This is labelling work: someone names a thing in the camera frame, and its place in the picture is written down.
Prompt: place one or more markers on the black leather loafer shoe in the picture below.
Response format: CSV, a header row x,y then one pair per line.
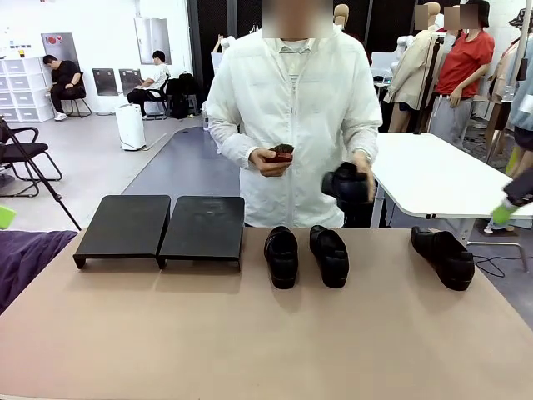
x,y
345,187
445,258
329,254
281,258

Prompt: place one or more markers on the person's left forearm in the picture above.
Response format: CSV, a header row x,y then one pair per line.
x,y
362,137

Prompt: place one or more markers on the black backpack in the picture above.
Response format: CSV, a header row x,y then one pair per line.
x,y
183,91

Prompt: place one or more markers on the black metal shoe stand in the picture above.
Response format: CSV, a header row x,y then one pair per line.
x,y
125,225
204,229

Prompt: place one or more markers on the seated person in black shirt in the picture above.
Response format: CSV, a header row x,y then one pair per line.
x,y
66,77

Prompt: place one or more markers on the dark red small case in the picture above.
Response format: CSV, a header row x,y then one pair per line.
x,y
283,156

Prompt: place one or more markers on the white storage drawer unit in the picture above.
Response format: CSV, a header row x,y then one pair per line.
x,y
25,83

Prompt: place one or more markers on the black camera tripod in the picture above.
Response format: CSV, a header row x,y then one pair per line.
x,y
56,196

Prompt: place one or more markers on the mannequin in beige coat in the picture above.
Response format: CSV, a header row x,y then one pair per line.
x,y
412,71

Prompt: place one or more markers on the grey wall cabinet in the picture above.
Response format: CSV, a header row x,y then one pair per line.
x,y
152,41

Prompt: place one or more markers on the black office chair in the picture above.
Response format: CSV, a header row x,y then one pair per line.
x,y
21,151

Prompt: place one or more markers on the person's left hand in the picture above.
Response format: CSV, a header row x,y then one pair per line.
x,y
368,171

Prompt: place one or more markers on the person's right forearm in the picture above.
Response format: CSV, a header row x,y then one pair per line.
x,y
229,146

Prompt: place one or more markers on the bare beige mannequin head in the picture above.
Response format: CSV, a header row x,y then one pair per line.
x,y
341,16

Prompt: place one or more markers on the black tripod pole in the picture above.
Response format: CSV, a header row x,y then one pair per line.
x,y
429,83

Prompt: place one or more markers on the seated person in white shirt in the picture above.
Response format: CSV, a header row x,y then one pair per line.
x,y
158,77

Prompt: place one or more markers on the white air purifier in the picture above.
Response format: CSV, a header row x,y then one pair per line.
x,y
130,129

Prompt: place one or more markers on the person in white jacket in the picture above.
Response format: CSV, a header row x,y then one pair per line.
x,y
291,125

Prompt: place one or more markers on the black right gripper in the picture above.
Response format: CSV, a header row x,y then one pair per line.
x,y
520,187

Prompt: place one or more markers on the white desk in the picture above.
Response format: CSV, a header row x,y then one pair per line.
x,y
437,175

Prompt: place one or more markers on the small white background robot arm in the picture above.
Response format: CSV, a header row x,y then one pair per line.
x,y
227,43

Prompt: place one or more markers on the mannequin in denim jacket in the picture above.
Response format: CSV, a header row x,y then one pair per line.
x,y
525,104

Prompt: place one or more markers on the person's right hand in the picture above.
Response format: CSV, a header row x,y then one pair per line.
x,y
262,162

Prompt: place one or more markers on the purple cloth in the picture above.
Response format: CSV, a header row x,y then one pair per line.
x,y
29,258

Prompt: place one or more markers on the grey fire equipment cabinet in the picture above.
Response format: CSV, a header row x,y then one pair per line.
x,y
62,43

